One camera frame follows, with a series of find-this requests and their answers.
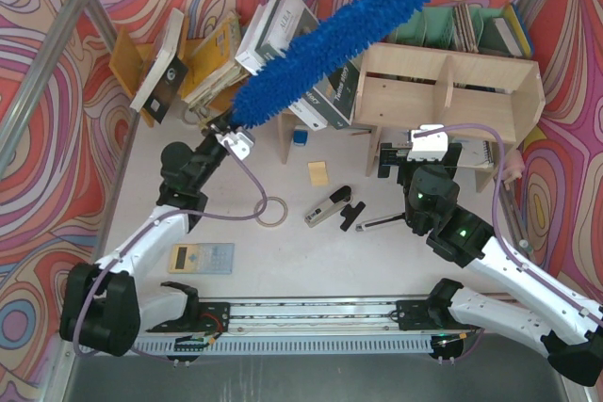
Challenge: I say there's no black plastic clip piece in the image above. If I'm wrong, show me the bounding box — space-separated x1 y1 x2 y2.
340 201 366 232

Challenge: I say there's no white black utility knife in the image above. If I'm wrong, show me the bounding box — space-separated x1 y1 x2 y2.
355 213 405 233

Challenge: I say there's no blue fluffy duster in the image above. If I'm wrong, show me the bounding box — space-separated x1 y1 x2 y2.
230 0 430 129

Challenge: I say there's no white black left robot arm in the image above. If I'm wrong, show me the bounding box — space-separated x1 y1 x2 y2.
59 126 239 357

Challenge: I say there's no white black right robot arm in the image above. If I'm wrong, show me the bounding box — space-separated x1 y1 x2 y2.
378 143 602 387

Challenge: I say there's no light wooden bookshelf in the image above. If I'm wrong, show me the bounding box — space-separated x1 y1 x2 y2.
277 41 546 194

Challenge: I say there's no white spiral notebook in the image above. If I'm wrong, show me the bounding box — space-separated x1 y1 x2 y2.
378 128 496 170

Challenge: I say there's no brass padlock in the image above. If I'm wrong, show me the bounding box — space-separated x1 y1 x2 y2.
180 105 217 131

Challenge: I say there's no grey black stapler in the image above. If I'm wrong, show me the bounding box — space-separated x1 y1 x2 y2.
304 185 352 228

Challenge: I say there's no pink pig figure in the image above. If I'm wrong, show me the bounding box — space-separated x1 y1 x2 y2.
501 149 525 187

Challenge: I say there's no yellow sticky note pad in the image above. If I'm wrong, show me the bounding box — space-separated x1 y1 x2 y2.
307 161 329 186

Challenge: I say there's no blue stamp block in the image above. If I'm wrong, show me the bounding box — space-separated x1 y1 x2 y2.
292 125 309 147

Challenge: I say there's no yellow worn book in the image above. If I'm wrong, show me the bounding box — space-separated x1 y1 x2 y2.
182 10 248 107

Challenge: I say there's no white book black cover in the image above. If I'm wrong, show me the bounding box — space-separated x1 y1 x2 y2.
130 8 187 123

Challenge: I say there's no blue yellow calculator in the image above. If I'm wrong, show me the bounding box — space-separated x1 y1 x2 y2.
168 243 235 275

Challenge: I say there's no green desk organizer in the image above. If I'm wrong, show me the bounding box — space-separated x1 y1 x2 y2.
385 6 524 57

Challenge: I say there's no blue yellow book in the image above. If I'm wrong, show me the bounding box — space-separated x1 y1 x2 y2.
495 3 535 59

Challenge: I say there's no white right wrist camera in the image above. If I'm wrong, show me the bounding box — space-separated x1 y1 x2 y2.
407 124 448 162

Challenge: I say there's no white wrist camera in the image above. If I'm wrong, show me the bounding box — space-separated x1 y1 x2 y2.
216 127 255 160
407 124 448 162

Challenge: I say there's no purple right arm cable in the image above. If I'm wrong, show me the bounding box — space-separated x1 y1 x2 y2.
414 122 603 323

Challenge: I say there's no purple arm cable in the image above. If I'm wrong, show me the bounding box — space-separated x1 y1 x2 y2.
414 122 603 323
70 137 269 361

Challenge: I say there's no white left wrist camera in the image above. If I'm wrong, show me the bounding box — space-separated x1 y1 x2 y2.
216 127 255 160

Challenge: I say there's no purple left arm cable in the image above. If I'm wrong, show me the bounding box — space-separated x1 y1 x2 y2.
70 137 269 361

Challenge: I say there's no aluminium mounting rail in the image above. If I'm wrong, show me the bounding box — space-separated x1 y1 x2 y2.
58 297 574 335

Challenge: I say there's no aluminium frame post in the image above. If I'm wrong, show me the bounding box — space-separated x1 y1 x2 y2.
1 0 89 176

